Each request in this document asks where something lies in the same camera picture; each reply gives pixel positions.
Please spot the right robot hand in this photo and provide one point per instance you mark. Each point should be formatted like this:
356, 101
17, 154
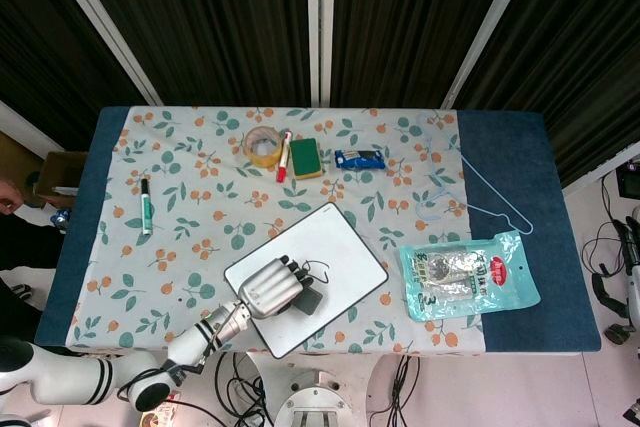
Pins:
631, 257

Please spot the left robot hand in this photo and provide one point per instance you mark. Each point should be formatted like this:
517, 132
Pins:
270, 292

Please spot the grey whiteboard eraser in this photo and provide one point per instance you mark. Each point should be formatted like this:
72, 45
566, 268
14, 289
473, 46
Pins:
310, 302

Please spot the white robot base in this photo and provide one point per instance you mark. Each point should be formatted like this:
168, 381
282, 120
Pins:
315, 402

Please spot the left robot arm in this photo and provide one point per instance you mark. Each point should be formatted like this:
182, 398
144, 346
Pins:
60, 372

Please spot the small whiteboard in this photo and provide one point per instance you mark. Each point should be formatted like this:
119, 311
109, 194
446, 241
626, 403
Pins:
345, 247

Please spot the red marker pen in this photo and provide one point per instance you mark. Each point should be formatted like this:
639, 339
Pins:
284, 157

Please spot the green marker pen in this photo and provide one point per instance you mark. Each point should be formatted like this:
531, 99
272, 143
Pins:
146, 209

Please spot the person's hand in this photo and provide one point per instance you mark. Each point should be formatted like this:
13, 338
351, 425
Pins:
9, 199

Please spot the floral tablecloth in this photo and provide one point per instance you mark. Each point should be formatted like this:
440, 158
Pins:
190, 247

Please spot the clear tape roll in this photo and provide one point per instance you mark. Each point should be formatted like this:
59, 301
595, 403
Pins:
264, 157

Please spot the blue table cover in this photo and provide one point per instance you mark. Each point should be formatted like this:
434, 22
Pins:
525, 172

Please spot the green yellow sponge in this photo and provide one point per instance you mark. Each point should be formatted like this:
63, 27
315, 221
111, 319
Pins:
306, 158

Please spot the blue snack packet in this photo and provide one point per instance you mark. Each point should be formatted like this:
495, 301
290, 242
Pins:
360, 159

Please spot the teal plastic bag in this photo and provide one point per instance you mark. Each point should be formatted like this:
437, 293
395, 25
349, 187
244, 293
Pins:
470, 277

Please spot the red snack box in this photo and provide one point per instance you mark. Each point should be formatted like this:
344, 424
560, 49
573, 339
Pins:
160, 419

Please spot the small blue shiny object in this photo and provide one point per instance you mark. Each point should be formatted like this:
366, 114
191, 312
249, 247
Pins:
61, 220

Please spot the cardboard box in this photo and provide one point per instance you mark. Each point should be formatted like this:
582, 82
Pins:
57, 172

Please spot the black white sneaker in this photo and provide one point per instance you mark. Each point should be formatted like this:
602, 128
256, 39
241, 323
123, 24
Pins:
21, 292

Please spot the white frame post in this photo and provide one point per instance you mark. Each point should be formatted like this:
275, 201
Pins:
100, 27
492, 27
321, 27

